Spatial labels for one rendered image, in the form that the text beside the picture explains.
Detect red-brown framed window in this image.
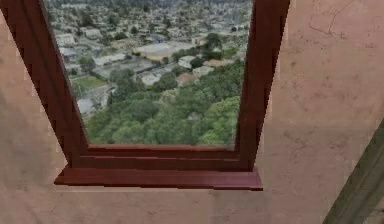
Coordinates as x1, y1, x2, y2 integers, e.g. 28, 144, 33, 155
0, 0, 292, 192

